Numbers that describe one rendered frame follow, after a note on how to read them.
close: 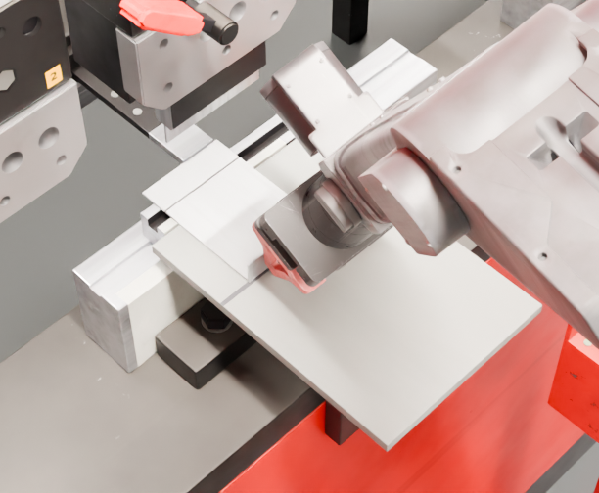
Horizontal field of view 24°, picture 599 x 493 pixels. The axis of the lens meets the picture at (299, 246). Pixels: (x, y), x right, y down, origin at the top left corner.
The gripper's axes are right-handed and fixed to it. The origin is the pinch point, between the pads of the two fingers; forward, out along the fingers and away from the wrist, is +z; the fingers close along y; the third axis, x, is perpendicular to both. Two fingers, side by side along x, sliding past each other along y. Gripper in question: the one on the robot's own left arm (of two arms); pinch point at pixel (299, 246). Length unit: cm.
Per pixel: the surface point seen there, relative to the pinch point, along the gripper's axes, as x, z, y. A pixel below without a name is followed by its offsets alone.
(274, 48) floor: -37, 133, -84
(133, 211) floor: -26, 128, -39
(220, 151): -10.8, 6.9, -3.0
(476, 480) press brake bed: 35, 60, -28
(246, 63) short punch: -13.9, -4.7, -4.0
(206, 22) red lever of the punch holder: -14.8, -21.1, 5.2
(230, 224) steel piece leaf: -5.0, 3.9, 1.8
